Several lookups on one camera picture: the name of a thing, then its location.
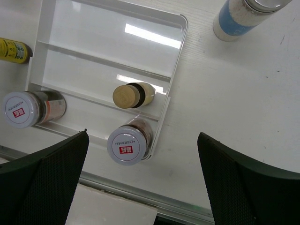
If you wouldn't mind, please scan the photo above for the short red-logo jar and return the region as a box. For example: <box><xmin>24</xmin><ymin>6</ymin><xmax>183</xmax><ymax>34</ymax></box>
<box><xmin>2</xmin><ymin>90</ymin><xmax>67</xmax><ymax>128</ymax></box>
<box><xmin>107</xmin><ymin>117</ymin><xmax>153</xmax><ymax>165</ymax></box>

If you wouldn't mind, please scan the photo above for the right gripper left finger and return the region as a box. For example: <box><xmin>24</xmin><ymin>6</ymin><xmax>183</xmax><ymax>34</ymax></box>
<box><xmin>0</xmin><ymin>130</ymin><xmax>89</xmax><ymax>225</ymax></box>

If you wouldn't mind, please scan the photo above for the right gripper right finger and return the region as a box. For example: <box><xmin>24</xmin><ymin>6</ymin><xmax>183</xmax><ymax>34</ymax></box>
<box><xmin>197</xmin><ymin>133</ymin><xmax>300</xmax><ymax>225</ymax></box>

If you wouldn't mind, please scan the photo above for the yellow label bottle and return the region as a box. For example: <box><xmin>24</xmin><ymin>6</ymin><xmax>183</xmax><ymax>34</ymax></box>
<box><xmin>112</xmin><ymin>82</ymin><xmax>155</xmax><ymax>109</ymax></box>
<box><xmin>0</xmin><ymin>38</ymin><xmax>33</xmax><ymax>64</ymax></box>

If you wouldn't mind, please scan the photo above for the tall white spice jar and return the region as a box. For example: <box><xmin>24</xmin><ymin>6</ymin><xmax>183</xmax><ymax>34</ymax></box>
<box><xmin>213</xmin><ymin>0</ymin><xmax>291</xmax><ymax>42</ymax></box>

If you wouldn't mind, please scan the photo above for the white divided tray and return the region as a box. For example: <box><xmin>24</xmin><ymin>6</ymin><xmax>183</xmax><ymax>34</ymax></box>
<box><xmin>26</xmin><ymin>0</ymin><xmax>188</xmax><ymax>160</ymax></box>

